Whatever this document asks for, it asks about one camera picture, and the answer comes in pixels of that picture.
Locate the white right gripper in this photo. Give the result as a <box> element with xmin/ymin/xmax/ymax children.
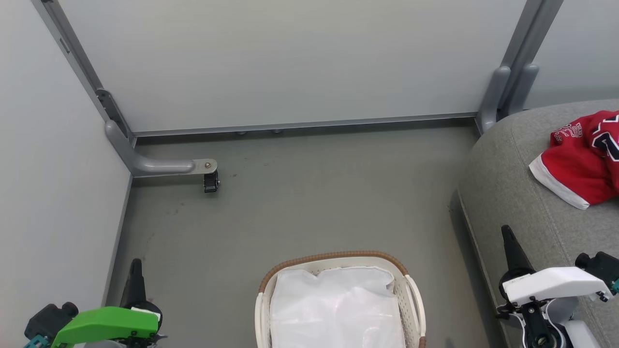
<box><xmin>498</xmin><ymin>225</ymin><xmax>612</xmax><ymax>307</ymax></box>

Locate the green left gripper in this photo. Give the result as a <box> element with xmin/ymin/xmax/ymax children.
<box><xmin>50</xmin><ymin>258</ymin><xmax>163</xmax><ymax>348</ymax></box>

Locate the grey partition bottom rail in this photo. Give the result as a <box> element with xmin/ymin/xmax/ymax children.
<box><xmin>133</xmin><ymin>112</ymin><xmax>479</xmax><ymax>138</ymax></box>

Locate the grey fabric sofa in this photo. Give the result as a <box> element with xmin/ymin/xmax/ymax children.
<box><xmin>456</xmin><ymin>99</ymin><xmax>619</xmax><ymax>348</ymax></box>

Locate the grey upright partition foot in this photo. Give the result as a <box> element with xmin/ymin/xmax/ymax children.
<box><xmin>476</xmin><ymin>65</ymin><xmax>511</xmax><ymax>135</ymax></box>
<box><xmin>508</xmin><ymin>63</ymin><xmax>540</xmax><ymax>116</ymax></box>

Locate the grey partition corner post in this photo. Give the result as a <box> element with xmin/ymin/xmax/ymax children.
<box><xmin>31</xmin><ymin>0</ymin><xmax>137</xmax><ymax>145</ymax></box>

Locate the grey side panel bottom rail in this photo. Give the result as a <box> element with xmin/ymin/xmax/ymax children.
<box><xmin>101</xmin><ymin>174</ymin><xmax>134</xmax><ymax>307</ymax></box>

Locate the grey double partition post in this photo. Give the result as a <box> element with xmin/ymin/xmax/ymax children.
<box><xmin>498</xmin><ymin>0</ymin><xmax>564</xmax><ymax>119</ymax></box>

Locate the white plastic liner bag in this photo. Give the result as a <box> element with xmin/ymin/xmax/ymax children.
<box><xmin>270</xmin><ymin>266</ymin><xmax>407</xmax><ymax>348</ymax></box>

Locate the red basketball jersey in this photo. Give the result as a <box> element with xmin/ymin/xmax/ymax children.
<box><xmin>529</xmin><ymin>110</ymin><xmax>619</xmax><ymax>210</ymax></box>

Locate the grey curved partition foot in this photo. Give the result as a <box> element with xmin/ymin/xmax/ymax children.
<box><xmin>104</xmin><ymin>120</ymin><xmax>218</xmax><ymax>177</ymax></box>

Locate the white laundry basket brown rim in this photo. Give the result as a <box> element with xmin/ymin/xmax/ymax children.
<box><xmin>255</xmin><ymin>250</ymin><xmax>427</xmax><ymax>348</ymax></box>

